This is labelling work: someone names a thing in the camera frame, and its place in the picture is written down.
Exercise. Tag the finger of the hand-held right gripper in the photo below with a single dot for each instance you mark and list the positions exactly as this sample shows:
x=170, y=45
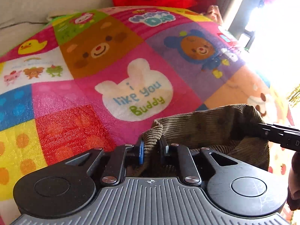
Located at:
x=269, y=127

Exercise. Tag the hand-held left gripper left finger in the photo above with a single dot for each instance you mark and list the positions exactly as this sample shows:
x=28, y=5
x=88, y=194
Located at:
x=140, y=155

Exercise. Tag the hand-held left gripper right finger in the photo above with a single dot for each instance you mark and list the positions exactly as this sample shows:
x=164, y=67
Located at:
x=166, y=150

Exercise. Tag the person's right hand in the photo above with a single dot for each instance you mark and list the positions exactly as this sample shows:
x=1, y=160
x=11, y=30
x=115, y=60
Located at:
x=294, y=182

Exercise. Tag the colourful printed cartoon blanket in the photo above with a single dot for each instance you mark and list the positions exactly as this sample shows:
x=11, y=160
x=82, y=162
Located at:
x=98, y=75

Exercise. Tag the pink patterned cloth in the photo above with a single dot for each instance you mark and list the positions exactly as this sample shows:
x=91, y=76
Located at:
x=213, y=13

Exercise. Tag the beige sofa cushion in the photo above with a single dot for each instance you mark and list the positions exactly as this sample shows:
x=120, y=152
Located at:
x=25, y=9

